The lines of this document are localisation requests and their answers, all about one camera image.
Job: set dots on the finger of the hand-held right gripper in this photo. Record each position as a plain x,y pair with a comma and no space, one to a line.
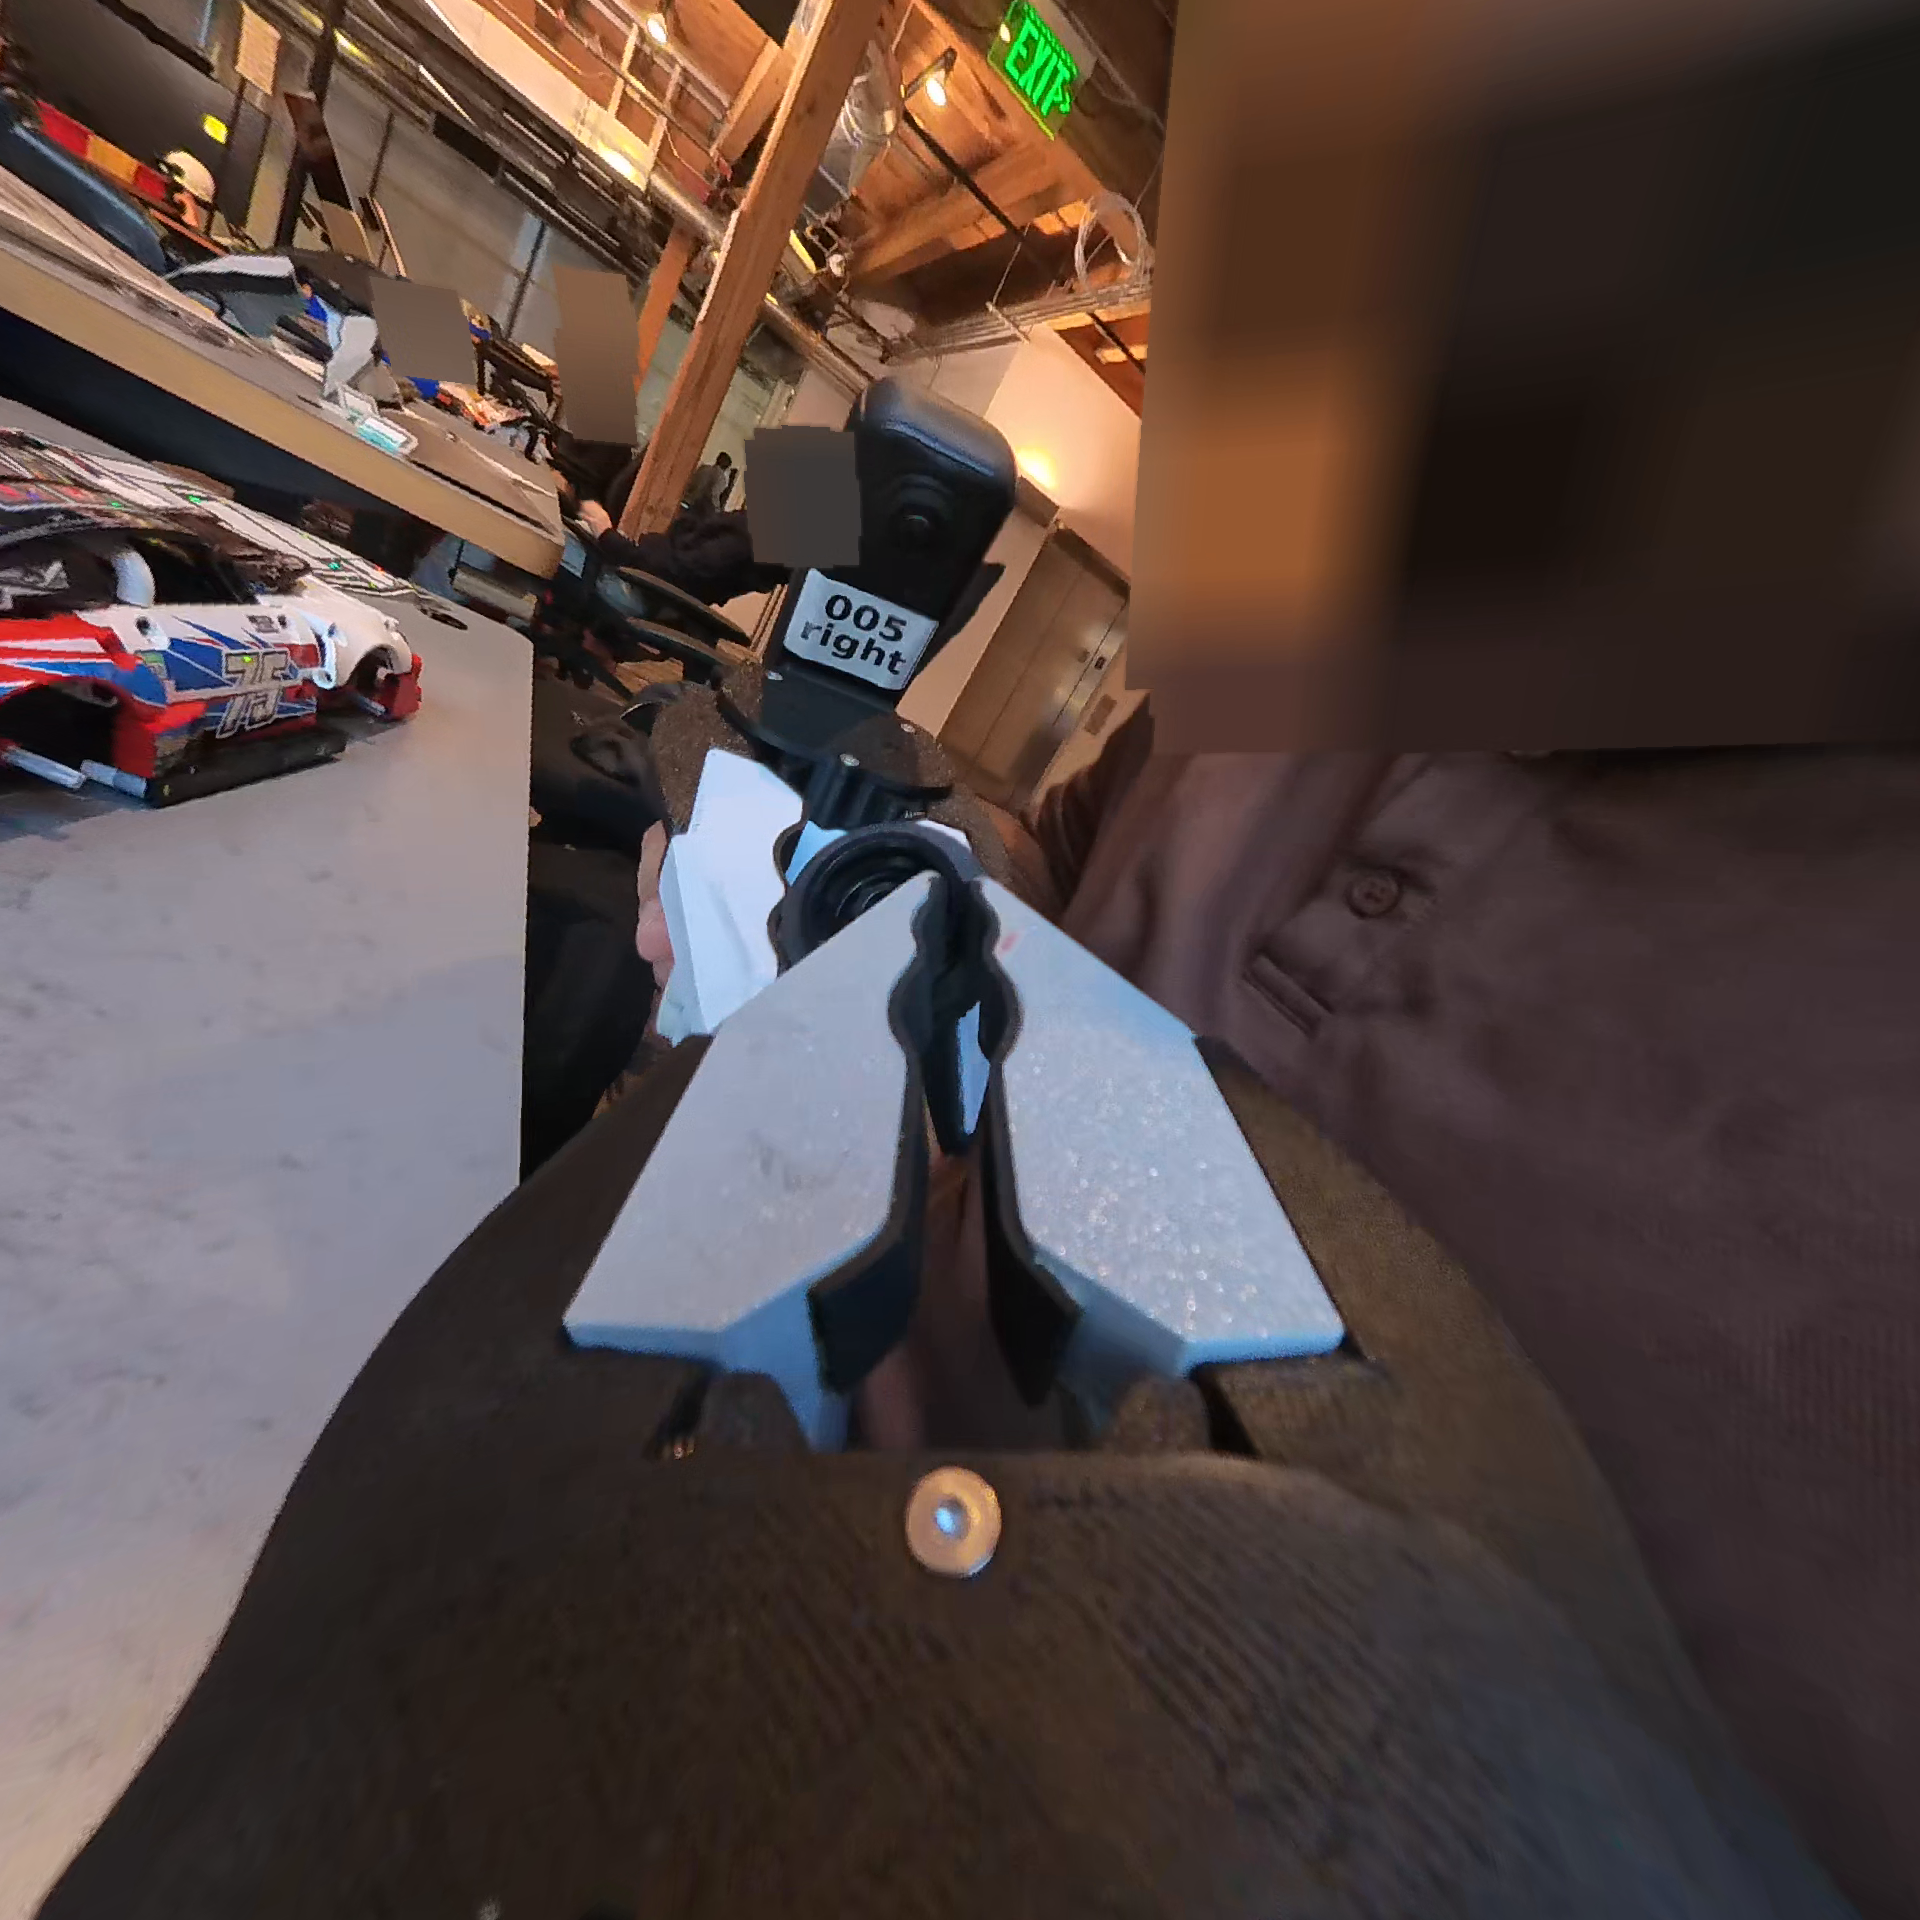
945,841
720,902

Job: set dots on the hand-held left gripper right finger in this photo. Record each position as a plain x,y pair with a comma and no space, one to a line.
1171,1185

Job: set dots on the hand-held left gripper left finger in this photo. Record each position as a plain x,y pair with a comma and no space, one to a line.
734,1185

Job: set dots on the black toy tire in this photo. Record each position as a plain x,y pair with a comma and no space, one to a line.
793,902

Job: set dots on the white brick race car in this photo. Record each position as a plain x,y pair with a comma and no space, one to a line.
179,677

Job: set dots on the grey metal door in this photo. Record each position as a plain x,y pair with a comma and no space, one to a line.
1049,660

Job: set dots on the person's brown garment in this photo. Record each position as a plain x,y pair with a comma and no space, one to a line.
1575,1123

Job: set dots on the green exit sign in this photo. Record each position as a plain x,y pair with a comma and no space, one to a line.
1040,71

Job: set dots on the long cluttered table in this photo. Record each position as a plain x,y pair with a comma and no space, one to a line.
301,407

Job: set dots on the wooden support post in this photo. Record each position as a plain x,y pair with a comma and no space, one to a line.
748,273

